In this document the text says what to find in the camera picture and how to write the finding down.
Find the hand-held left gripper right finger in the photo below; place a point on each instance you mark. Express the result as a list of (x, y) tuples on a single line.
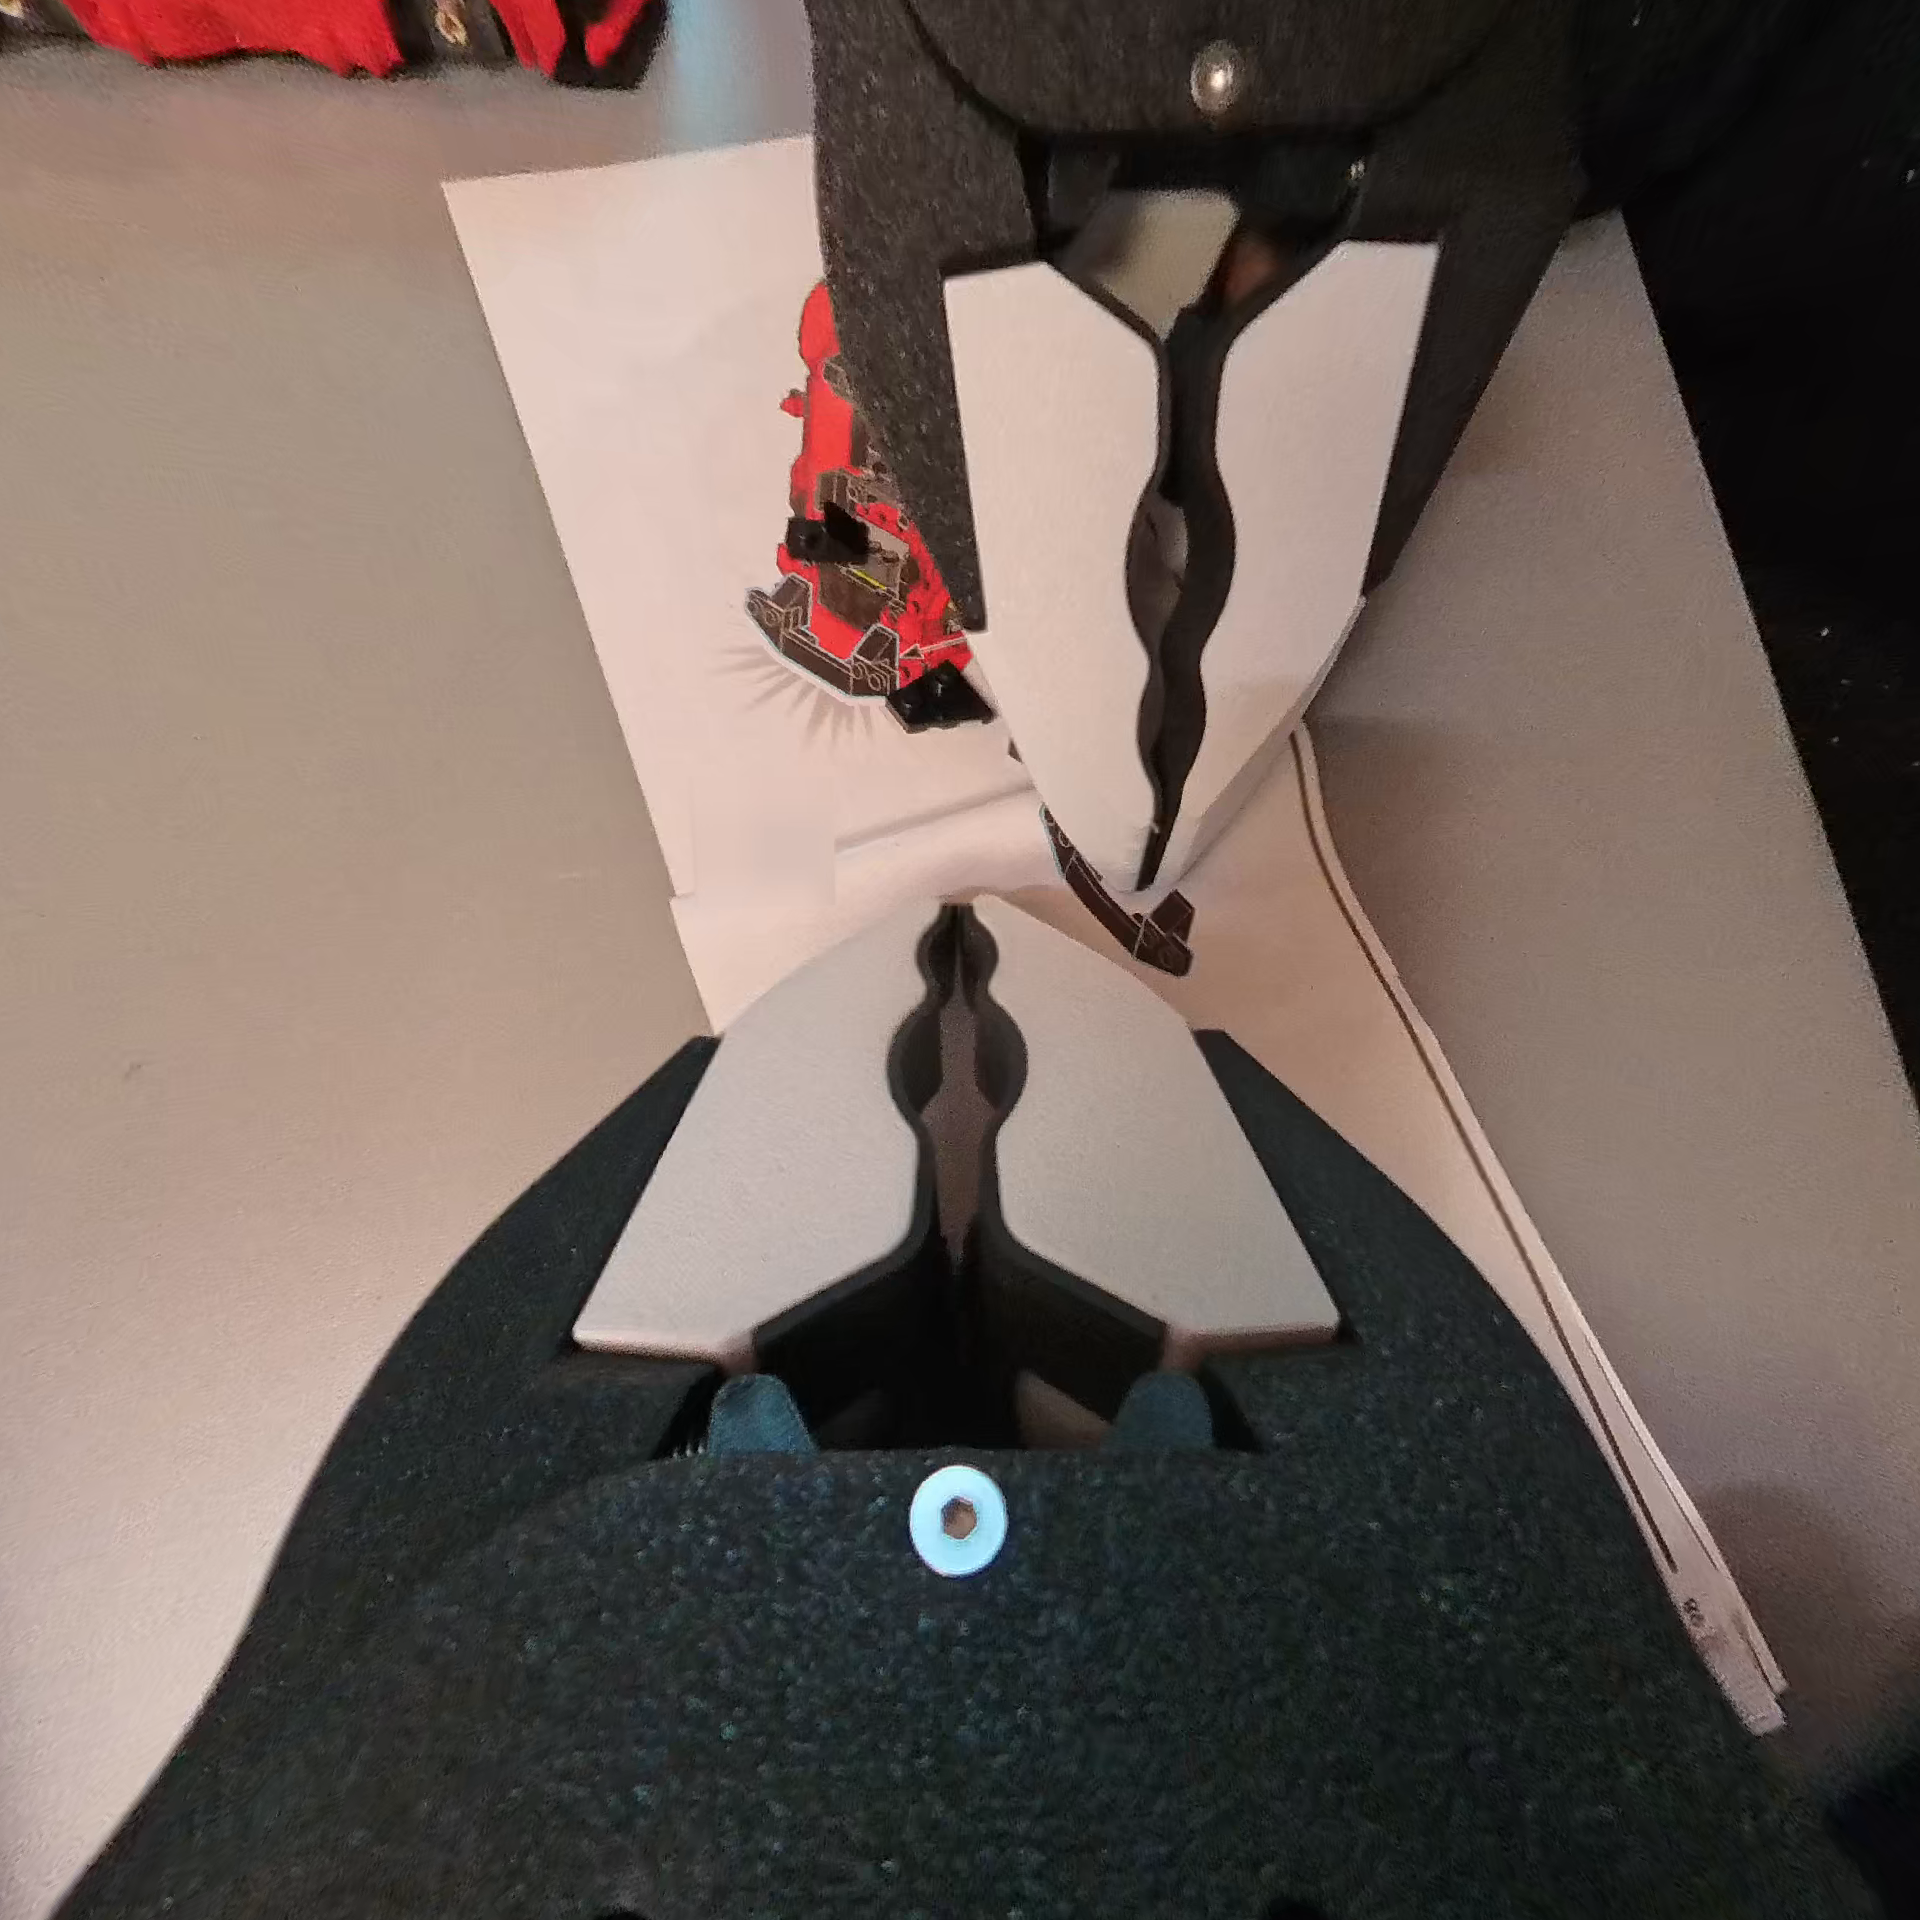
[(1155, 1184)]

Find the black lego wedge plate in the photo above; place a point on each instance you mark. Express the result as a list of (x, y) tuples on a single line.
[(938, 699)]

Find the red lego car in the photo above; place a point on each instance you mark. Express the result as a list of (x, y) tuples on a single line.
[(225, 30)]

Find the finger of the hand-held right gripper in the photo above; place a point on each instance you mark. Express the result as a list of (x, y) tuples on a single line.
[(1050, 494), (1320, 450)]

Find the small black lego slope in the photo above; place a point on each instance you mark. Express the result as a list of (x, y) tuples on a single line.
[(824, 535)]

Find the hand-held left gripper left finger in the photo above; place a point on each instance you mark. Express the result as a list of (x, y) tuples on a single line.
[(765, 1184)]

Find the lego instruction booklet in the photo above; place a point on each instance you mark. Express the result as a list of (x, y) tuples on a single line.
[(630, 374)]

